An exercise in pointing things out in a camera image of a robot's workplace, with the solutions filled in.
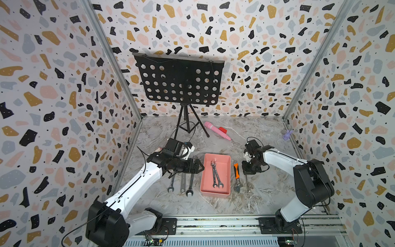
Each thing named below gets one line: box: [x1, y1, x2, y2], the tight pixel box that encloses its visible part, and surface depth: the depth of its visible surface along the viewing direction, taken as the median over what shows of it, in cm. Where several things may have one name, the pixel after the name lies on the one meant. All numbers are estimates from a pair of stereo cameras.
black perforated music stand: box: [132, 52, 225, 140], surface depth 78 cm
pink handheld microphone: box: [204, 121, 232, 141], surface depth 114 cm
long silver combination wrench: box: [180, 172, 186, 194], surface depth 89 cm
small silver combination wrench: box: [210, 160, 224, 189], surface depth 92 cm
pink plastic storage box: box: [200, 153, 231, 197], surface depth 92 cm
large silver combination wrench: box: [185, 173, 194, 198], surface depth 89 cm
